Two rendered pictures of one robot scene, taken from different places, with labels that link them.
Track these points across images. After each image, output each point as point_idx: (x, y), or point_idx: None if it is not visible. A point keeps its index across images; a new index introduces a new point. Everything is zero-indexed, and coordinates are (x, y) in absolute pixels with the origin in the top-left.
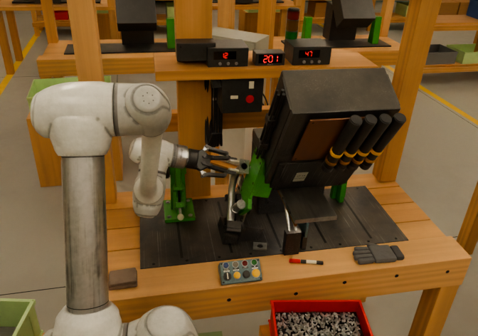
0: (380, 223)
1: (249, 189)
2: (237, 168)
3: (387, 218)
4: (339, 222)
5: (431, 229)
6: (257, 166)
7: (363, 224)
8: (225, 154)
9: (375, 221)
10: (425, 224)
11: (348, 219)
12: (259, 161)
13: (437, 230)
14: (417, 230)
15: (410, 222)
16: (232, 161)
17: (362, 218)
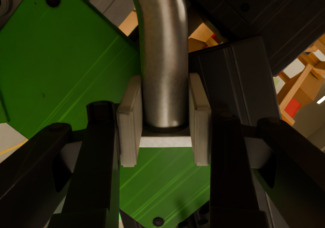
0: (119, 14)
1: (50, 121)
2: (163, 77)
3: (131, 8)
4: None
5: (128, 28)
6: (150, 192)
7: (110, 7)
8: (258, 178)
9: (122, 7)
10: (135, 21)
11: None
12: (166, 217)
13: (129, 31)
14: (123, 26)
15: (134, 13)
16: (193, 153)
17: None
